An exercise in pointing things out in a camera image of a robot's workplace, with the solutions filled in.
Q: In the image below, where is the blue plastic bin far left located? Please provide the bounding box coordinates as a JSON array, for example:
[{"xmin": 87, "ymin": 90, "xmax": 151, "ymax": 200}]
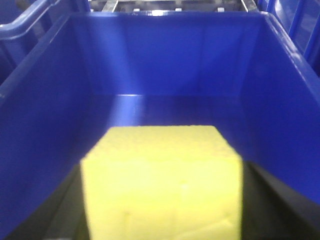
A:
[{"xmin": 0, "ymin": 0, "xmax": 90, "ymax": 83}]

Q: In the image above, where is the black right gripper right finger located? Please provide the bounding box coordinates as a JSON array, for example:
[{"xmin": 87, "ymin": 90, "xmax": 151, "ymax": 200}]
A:
[{"xmin": 241, "ymin": 161, "xmax": 320, "ymax": 240}]

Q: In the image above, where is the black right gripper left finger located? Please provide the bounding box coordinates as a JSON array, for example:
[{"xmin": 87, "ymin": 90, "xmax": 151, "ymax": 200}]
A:
[{"xmin": 5, "ymin": 164, "xmax": 88, "ymax": 240}]

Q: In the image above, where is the yellow foam block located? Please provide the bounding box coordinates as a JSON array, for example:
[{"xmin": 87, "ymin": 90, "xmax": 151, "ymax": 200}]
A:
[{"xmin": 80, "ymin": 125, "xmax": 243, "ymax": 240}]

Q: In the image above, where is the blue plastic bin centre-right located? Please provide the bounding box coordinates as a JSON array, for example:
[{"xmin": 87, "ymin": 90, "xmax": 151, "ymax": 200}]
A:
[{"xmin": 256, "ymin": 0, "xmax": 320, "ymax": 75}]

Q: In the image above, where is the blue plastic bin centre-left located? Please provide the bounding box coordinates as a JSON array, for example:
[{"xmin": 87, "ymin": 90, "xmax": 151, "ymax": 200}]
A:
[{"xmin": 0, "ymin": 12, "xmax": 320, "ymax": 240}]

